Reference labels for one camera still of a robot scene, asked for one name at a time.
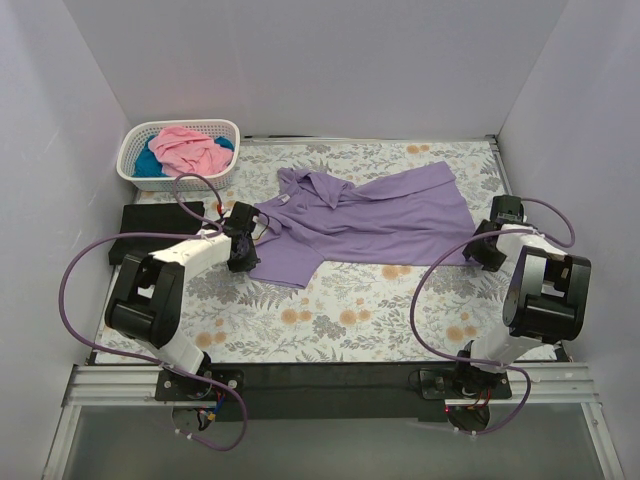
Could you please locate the purple t-shirt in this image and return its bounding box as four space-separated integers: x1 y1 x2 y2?
249 162 475 288

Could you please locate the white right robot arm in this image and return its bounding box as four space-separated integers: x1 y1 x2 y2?
452 195 592 398

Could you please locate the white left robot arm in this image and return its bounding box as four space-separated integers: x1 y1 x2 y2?
105 202 260 400

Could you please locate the folded black t-shirt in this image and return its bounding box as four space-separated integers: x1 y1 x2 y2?
108 203 202 266

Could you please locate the pink t-shirt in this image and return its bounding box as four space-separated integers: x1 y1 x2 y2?
148 125 234 177

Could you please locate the teal t-shirt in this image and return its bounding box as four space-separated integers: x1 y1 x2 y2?
131 132 236 179

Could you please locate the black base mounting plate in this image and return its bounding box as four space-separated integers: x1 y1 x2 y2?
154 361 512 422

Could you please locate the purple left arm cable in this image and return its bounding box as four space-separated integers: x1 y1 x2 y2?
58 173 250 453

